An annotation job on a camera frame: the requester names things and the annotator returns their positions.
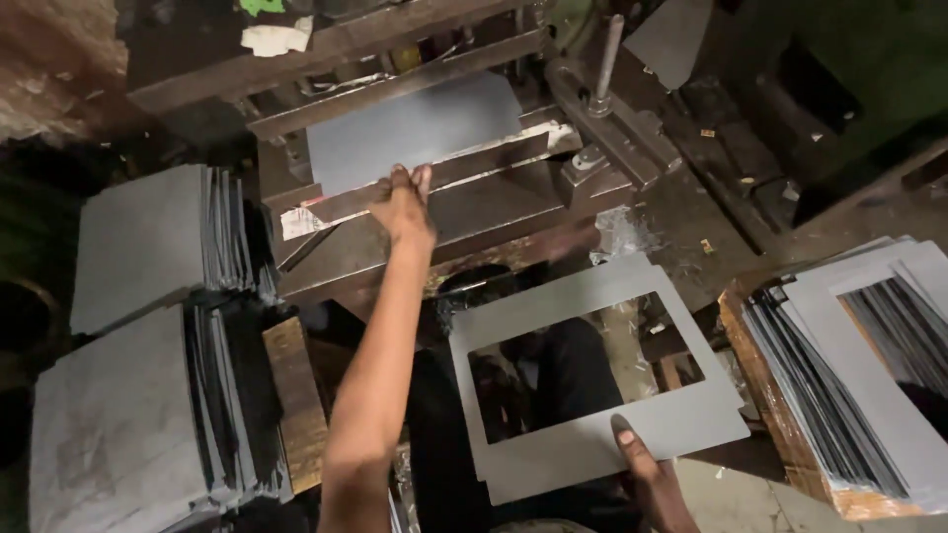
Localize wooden crate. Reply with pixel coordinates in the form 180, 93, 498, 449
717, 277, 927, 522

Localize stack of punched metal frames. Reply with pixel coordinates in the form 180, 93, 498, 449
741, 235, 948, 513

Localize white crumpled paper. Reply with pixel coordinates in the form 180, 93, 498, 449
240, 16, 315, 59

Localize grey metal cutout piece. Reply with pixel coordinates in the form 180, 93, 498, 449
623, 0, 715, 92

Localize steel press die machine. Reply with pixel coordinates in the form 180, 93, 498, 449
126, 0, 686, 305

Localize wooden block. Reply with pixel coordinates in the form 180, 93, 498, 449
261, 316, 330, 495

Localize steel guide pin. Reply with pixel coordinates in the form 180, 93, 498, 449
587, 13, 627, 119

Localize stack of grey metal sheets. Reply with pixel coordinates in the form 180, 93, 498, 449
28, 302, 294, 533
70, 163, 277, 336

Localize person's dark trousers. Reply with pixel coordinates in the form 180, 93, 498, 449
406, 263, 645, 533

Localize grey sheet metal blank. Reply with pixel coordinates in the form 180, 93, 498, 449
305, 71, 525, 197

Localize green machine body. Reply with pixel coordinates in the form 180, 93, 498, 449
696, 0, 948, 230

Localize person's left hand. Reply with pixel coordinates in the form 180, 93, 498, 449
368, 163, 438, 248

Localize grey punched metal frame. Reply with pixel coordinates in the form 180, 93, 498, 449
447, 252, 752, 506

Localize person's right hand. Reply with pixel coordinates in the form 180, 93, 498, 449
609, 414, 702, 533

